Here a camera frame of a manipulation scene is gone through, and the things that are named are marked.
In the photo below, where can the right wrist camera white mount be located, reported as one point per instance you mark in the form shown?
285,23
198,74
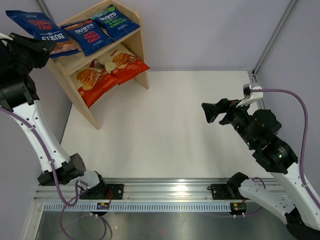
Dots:
252,93

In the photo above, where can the Burts spicy sweet chilli bag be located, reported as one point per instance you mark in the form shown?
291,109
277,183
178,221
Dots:
88,35

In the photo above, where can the white slotted cable duct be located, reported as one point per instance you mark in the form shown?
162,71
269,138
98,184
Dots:
151,207

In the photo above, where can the Burts sea salt vinegar bag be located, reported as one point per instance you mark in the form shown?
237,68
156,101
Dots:
116,24

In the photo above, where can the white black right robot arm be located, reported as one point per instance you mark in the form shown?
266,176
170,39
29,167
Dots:
259,132

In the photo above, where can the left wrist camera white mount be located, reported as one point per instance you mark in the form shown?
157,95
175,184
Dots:
6,38

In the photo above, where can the grey aluminium frame post left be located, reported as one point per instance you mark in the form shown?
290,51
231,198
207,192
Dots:
45,9

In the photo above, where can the grey aluminium frame post right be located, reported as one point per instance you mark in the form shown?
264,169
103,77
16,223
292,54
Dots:
275,35

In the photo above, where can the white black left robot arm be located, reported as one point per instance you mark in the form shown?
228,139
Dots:
19,99

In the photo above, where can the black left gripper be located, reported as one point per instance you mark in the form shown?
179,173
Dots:
41,49

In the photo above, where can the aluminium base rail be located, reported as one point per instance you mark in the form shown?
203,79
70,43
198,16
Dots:
156,189

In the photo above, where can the light wooden two-tier shelf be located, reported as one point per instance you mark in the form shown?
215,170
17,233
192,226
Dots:
63,67

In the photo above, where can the cassava chips bag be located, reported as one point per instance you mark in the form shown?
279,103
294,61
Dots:
122,64
91,82

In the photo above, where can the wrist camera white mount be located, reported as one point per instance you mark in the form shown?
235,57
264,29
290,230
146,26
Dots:
252,93
6,38

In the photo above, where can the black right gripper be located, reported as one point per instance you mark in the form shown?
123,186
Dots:
211,110

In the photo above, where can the grey aluminium frame post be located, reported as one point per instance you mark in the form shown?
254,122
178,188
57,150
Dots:
275,35
45,9

